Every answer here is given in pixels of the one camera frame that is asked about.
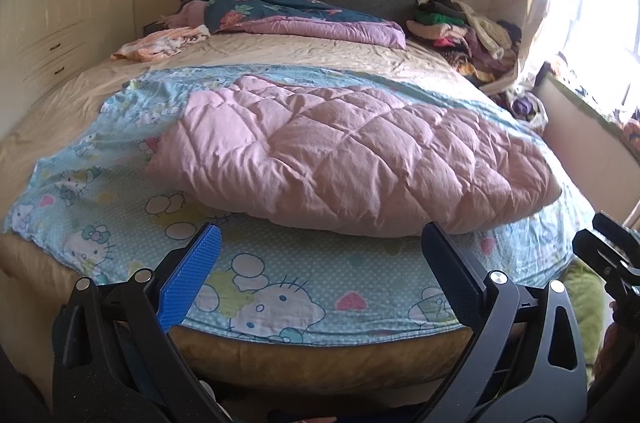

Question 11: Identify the bed with beige sheet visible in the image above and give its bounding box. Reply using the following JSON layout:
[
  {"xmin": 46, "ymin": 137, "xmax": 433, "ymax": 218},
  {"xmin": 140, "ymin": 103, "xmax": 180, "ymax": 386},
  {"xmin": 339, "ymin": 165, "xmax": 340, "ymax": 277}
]
[{"xmin": 0, "ymin": 30, "xmax": 586, "ymax": 391}]

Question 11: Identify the cluttered window sill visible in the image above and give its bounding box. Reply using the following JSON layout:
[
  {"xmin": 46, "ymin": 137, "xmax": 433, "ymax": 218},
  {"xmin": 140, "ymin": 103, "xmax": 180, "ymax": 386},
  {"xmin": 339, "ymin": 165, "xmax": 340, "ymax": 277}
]
[{"xmin": 542, "ymin": 63, "xmax": 640, "ymax": 154}]

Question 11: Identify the dark floral quilt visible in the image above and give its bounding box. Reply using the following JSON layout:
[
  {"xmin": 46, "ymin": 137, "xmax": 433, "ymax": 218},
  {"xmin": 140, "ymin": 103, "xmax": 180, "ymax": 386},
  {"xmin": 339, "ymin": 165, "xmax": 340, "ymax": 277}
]
[{"xmin": 182, "ymin": 0, "xmax": 407, "ymax": 50}]

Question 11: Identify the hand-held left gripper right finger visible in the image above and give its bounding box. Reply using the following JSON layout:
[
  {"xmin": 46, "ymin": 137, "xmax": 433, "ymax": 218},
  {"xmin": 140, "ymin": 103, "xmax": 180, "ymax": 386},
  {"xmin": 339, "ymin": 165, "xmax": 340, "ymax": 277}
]
[{"xmin": 421, "ymin": 220, "xmax": 590, "ymax": 423}]

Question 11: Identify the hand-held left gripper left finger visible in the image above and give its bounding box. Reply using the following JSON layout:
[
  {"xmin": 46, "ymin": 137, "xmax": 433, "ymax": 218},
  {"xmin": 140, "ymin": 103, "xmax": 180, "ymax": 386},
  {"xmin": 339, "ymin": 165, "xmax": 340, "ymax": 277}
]
[{"xmin": 52, "ymin": 223, "xmax": 223, "ymax": 423}]

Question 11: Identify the pile of mixed clothes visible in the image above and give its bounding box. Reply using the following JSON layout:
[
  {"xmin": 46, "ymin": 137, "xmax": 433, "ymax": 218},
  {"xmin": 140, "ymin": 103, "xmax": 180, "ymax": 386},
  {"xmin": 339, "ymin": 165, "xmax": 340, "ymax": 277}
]
[{"xmin": 404, "ymin": 0, "xmax": 523, "ymax": 84}]

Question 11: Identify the blue cartoon printed sheet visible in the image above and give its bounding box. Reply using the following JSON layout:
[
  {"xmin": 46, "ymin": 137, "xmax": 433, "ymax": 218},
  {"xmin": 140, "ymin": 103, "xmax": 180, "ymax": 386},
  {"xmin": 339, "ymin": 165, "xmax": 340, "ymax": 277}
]
[{"xmin": 2, "ymin": 65, "xmax": 583, "ymax": 346}]

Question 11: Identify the green fuzzy cloth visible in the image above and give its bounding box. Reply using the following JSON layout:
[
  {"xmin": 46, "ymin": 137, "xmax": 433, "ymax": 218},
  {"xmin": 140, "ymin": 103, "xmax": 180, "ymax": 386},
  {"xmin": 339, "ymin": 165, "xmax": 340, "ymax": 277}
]
[{"xmin": 565, "ymin": 260, "xmax": 613, "ymax": 369}]

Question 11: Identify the pink quilted jacket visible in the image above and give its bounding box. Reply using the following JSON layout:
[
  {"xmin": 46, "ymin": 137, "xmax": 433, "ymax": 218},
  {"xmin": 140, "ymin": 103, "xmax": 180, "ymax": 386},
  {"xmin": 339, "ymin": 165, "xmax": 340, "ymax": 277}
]
[{"xmin": 145, "ymin": 75, "xmax": 563, "ymax": 238}]

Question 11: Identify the bag with purple clothes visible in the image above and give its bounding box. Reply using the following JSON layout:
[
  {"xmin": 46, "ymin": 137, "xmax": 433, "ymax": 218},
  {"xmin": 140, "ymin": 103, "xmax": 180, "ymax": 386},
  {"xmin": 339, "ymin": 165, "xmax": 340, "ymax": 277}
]
[{"xmin": 505, "ymin": 90, "xmax": 548, "ymax": 134}]

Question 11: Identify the cream wardrobe with drawers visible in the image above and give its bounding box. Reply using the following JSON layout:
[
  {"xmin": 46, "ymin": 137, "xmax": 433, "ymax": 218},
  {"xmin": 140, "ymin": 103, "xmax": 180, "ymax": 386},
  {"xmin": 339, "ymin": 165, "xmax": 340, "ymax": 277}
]
[{"xmin": 0, "ymin": 0, "xmax": 143, "ymax": 138}]

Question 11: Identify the bright window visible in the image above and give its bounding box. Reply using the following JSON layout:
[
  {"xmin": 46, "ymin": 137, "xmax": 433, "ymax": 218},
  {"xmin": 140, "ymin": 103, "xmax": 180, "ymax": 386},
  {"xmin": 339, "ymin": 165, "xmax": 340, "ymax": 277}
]
[{"xmin": 550, "ymin": 0, "xmax": 640, "ymax": 124}]

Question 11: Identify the pink cloth bundle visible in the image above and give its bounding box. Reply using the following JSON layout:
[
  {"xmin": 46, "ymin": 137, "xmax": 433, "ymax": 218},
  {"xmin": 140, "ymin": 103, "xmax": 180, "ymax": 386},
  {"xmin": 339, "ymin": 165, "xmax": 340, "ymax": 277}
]
[{"xmin": 165, "ymin": 0, "xmax": 208, "ymax": 28}]

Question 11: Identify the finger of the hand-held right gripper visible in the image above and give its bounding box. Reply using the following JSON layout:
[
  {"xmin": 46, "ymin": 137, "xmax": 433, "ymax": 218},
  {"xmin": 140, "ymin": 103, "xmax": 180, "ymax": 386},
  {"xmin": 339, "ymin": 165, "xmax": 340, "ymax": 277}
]
[
  {"xmin": 571, "ymin": 230, "xmax": 640, "ymax": 304},
  {"xmin": 592, "ymin": 212, "xmax": 640, "ymax": 251}
]

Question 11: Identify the orange and white towel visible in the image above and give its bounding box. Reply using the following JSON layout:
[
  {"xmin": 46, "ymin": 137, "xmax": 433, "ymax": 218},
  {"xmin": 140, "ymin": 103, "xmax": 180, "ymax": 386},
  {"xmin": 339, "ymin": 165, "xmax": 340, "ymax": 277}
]
[{"xmin": 111, "ymin": 25, "xmax": 211, "ymax": 62}]

